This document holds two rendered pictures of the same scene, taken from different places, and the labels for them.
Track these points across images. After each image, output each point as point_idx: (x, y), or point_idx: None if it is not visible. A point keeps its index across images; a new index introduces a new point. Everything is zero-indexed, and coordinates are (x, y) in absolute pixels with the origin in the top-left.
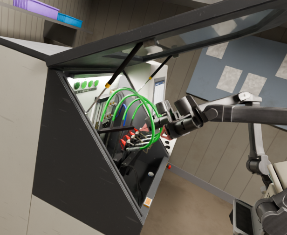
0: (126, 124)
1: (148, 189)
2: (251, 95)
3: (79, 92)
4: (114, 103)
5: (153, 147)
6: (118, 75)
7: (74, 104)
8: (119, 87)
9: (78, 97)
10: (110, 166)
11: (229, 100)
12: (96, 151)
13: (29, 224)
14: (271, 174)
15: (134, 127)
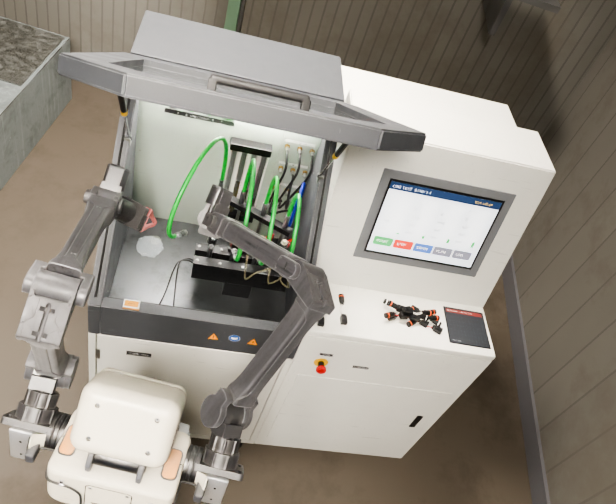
0: (301, 225)
1: (164, 305)
2: (302, 280)
3: (184, 115)
4: (303, 173)
5: (295, 295)
6: (120, 103)
7: (119, 120)
8: (319, 150)
9: (181, 121)
10: None
11: (276, 259)
12: None
13: None
14: (137, 374)
15: (301, 239)
